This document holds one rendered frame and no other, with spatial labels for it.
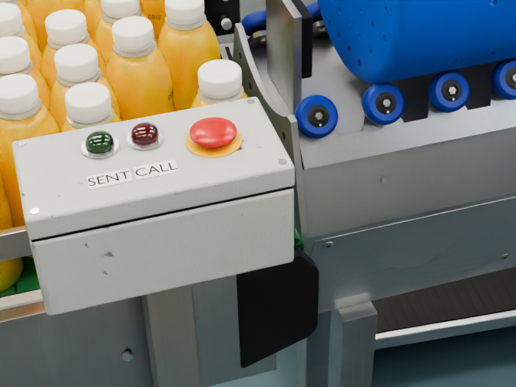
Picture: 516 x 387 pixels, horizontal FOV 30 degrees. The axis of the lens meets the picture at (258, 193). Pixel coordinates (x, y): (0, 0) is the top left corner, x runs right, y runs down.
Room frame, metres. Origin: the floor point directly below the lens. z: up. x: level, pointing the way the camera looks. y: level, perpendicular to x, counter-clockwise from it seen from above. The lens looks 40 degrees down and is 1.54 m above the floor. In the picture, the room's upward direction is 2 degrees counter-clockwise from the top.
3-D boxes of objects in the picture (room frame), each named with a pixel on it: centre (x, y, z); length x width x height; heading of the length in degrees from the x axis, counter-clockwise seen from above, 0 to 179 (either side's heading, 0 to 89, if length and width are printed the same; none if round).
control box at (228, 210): (0.58, 0.08, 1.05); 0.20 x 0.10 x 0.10; 106
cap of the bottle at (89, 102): (0.69, 0.14, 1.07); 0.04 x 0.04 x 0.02
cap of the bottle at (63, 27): (0.83, 0.18, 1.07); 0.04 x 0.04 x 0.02
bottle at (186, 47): (0.86, 0.07, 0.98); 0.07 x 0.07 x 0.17
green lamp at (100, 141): (0.59, 0.12, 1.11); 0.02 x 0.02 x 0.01
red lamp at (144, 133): (0.60, 0.09, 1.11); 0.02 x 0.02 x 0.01
